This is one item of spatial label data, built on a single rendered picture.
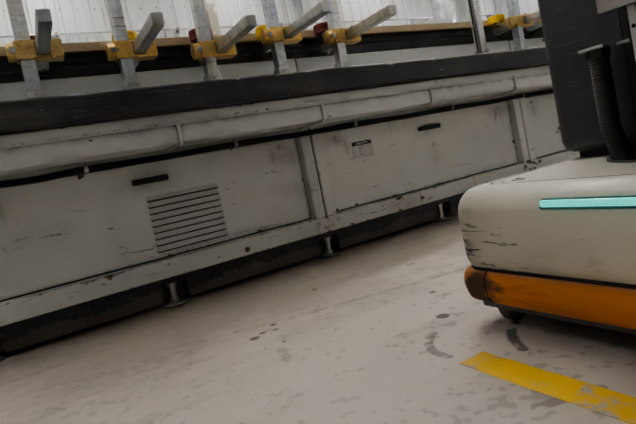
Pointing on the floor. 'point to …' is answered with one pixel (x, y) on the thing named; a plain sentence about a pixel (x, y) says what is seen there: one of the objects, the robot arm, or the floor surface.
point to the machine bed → (243, 186)
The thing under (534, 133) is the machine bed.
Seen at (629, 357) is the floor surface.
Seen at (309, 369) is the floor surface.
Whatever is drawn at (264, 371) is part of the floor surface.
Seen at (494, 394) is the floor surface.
